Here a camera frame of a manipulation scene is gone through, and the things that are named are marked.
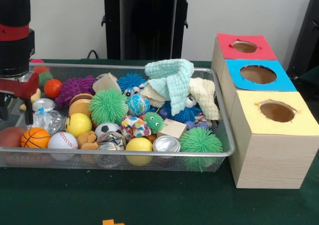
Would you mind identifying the dark green tablecloth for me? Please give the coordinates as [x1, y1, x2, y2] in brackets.
[0, 58, 319, 225]

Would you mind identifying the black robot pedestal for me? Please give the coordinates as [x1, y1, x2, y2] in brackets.
[96, 0, 200, 61]

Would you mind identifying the green spiky ball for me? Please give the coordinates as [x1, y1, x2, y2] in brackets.
[178, 126, 224, 172]
[89, 89, 128, 127]

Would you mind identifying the small orange basketball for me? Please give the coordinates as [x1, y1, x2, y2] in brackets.
[20, 127, 51, 149]

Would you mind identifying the wooden box with three holes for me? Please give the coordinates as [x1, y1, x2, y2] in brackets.
[211, 33, 319, 189]

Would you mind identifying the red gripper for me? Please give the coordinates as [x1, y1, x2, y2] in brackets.
[0, 72, 40, 126]

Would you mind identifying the purple spiky toy with eyes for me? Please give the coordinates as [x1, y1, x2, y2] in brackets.
[55, 76, 97, 109]

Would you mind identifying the clear mesh bin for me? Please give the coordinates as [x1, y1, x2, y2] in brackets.
[0, 63, 237, 172]

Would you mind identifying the cream muslin cloth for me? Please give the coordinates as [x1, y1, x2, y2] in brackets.
[139, 77, 220, 121]

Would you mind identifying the yellow smiley ball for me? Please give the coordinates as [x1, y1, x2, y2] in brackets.
[65, 112, 93, 138]

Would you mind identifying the mint green cloth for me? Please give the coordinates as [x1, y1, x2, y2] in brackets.
[145, 59, 195, 116]

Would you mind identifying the black can with silver top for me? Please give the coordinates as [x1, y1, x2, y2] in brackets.
[32, 98, 57, 114]

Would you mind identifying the clear plastic packet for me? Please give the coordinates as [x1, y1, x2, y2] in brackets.
[31, 109, 65, 135]

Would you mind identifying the white baseball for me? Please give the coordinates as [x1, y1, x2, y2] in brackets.
[48, 132, 79, 161]

